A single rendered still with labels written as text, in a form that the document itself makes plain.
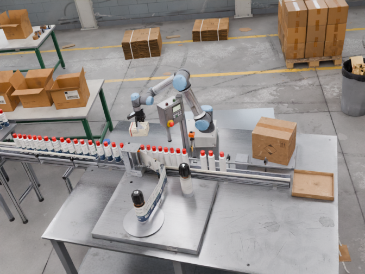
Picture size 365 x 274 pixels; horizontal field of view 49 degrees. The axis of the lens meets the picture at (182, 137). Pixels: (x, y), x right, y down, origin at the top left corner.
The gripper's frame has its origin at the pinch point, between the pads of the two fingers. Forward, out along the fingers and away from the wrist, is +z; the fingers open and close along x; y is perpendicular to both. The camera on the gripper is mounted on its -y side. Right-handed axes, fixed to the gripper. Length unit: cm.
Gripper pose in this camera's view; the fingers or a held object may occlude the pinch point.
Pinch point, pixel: (138, 127)
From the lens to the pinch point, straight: 373.1
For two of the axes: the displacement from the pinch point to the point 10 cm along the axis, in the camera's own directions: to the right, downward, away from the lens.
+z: 1.0, 7.9, 6.1
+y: 9.9, -0.2, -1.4
